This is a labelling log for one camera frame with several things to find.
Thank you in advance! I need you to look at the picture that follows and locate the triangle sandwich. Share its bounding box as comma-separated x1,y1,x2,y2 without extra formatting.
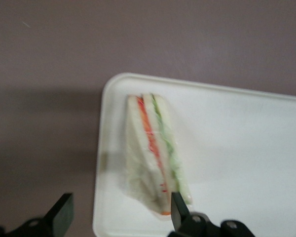
119,92,195,216

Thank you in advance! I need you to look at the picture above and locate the cream rectangular tray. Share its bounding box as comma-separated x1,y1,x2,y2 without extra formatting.
92,72,296,237

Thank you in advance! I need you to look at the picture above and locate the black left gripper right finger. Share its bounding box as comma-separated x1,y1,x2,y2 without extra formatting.
168,191,196,237

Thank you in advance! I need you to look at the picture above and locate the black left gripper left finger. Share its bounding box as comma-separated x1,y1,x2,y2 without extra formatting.
40,193,75,237

